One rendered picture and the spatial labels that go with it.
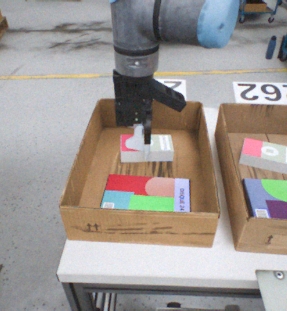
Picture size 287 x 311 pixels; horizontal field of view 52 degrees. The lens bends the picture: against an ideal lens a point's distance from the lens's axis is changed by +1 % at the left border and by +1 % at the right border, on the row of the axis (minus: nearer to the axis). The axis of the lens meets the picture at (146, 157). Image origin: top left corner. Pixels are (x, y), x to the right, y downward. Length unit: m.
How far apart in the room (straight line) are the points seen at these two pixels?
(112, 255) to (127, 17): 0.43
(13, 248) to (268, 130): 1.25
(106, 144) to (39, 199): 1.02
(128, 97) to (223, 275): 0.40
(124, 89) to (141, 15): 0.16
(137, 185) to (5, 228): 1.13
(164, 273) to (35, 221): 1.19
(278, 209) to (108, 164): 0.39
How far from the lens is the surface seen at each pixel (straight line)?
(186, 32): 0.53
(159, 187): 0.65
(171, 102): 0.65
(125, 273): 0.56
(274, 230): 0.56
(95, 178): 0.70
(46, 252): 1.53
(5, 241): 1.64
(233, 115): 0.84
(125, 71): 0.60
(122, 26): 0.57
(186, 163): 0.73
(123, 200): 0.63
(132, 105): 0.63
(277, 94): 0.88
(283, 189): 0.69
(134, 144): 0.68
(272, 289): 0.58
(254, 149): 0.77
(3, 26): 4.70
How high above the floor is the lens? 1.24
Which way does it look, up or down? 40 degrees down
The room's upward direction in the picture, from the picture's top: straight up
